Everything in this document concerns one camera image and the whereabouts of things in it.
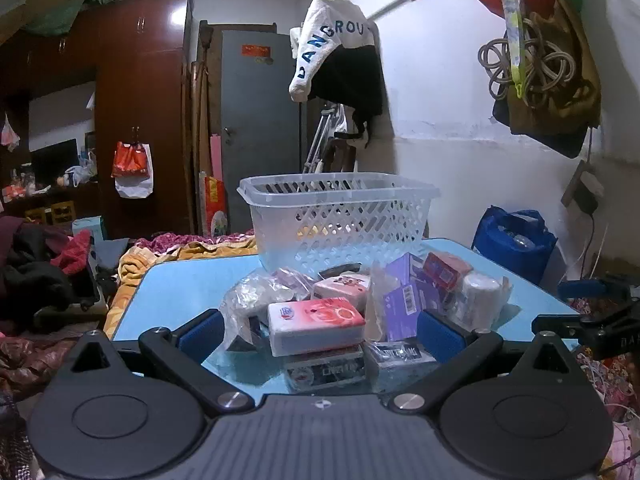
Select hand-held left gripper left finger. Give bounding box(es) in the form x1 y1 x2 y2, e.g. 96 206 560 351
60 309 255 415

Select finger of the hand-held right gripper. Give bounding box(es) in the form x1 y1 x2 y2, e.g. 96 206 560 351
557 274 635 307
531 312 602 340

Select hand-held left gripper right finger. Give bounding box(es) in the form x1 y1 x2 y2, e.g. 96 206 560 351
390 309 583 414

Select purple calcium granules box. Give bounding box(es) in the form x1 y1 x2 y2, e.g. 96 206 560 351
382 279 442 342

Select white roll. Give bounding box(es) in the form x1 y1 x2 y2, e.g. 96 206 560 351
447 271 512 328

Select small purple box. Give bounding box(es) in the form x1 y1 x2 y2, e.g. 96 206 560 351
384 252 427 287

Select clear plastic lattice basket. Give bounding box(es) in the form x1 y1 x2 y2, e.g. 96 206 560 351
237 172 442 275

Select clear bag of silver packets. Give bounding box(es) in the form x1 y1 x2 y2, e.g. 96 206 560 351
219 267 313 353

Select red small box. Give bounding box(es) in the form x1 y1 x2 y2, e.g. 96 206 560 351
424 251 474 292

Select blue shopping bag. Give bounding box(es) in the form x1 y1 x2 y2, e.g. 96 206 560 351
471 205 558 286

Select pink and white soap box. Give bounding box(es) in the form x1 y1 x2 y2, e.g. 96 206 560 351
312 274 374 307

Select red printed paper bag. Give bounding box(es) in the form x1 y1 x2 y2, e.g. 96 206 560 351
201 172 230 238

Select teal box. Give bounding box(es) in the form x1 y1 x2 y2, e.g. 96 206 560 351
72 216 107 257

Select pile of dark clothes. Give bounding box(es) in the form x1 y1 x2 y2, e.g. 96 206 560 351
0 216 108 333

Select red and white plastic bag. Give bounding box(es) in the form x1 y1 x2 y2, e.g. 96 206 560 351
111 141 153 200

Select olive hanging bag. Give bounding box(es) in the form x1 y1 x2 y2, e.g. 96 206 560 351
492 0 602 160

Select grey metal door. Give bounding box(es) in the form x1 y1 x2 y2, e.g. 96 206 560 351
219 29 307 233

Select black television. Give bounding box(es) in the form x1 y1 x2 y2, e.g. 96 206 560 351
30 139 82 183

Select folded metal crutches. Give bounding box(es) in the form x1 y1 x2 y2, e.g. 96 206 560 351
303 102 348 175

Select brown wooden wardrobe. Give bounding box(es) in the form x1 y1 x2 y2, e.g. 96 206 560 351
0 0 197 241

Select yellow-green printed strip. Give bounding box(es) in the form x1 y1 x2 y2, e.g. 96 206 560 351
496 0 527 98

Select white and black hoodie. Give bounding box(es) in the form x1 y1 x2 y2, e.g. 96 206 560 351
289 0 385 150

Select wall power adapter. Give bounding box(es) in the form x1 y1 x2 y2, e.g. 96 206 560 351
561 160 605 217

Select coiled beige rope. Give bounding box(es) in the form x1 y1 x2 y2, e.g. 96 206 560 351
477 14 576 107

